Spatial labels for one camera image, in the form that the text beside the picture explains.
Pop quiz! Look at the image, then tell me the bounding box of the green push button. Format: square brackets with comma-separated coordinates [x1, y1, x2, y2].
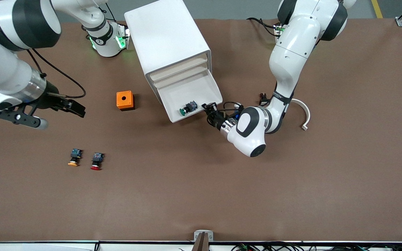
[179, 101, 198, 116]

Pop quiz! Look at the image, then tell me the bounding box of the yellow push button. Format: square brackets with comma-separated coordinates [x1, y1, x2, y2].
[68, 149, 83, 167]

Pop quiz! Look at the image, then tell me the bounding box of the red push button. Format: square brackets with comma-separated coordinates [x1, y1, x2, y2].
[90, 152, 105, 171]

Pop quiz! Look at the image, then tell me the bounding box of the orange box with hole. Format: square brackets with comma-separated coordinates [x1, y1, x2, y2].
[116, 91, 135, 111]

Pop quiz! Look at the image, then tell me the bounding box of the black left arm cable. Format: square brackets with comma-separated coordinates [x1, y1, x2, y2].
[221, 101, 244, 117]

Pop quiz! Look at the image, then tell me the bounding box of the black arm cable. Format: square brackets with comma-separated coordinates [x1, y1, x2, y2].
[221, 101, 244, 117]
[27, 49, 87, 99]

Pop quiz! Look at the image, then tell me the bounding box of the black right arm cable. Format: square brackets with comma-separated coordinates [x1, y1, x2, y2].
[27, 49, 87, 99]

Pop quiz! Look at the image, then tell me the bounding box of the white curved bracket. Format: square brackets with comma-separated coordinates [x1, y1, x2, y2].
[289, 98, 311, 131]

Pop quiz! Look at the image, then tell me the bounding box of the black base cable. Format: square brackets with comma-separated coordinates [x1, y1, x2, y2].
[246, 17, 279, 36]

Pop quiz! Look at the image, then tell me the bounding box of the grey metal edge bracket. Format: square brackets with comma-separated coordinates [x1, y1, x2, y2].
[193, 229, 214, 251]

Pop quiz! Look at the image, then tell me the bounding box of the white table edge rail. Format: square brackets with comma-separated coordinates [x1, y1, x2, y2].
[0, 241, 402, 251]

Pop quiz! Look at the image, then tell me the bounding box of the black cable bundle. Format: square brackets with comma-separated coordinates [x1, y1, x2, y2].
[231, 242, 402, 251]

